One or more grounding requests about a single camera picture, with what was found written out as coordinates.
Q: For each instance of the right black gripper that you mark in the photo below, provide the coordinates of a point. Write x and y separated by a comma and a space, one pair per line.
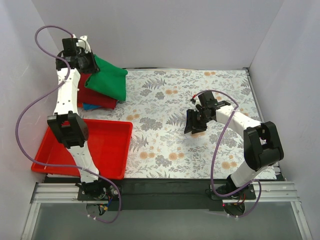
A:
196, 121

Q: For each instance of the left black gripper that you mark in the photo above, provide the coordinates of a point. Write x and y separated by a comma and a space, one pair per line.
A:
90, 63

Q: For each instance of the green t shirt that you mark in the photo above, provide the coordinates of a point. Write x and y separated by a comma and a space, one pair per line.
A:
109, 81

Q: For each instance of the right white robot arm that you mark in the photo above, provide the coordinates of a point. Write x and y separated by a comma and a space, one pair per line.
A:
262, 146

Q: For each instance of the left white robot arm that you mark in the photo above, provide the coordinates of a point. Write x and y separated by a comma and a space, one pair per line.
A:
68, 127

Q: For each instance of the folded dark red t shirt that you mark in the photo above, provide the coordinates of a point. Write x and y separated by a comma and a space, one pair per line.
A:
88, 96

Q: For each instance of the folded blue t shirt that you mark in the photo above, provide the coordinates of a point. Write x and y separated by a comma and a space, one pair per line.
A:
88, 107

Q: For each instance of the folded orange t shirt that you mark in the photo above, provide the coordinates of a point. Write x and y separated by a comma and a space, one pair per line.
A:
79, 104

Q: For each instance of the floral table cloth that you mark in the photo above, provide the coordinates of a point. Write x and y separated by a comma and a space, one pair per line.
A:
156, 104

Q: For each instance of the red plastic tray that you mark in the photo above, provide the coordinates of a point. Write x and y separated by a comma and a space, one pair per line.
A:
108, 143

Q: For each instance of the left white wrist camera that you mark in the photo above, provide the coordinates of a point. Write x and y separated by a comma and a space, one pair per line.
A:
82, 42

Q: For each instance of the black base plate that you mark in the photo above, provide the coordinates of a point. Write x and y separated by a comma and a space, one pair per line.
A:
168, 194

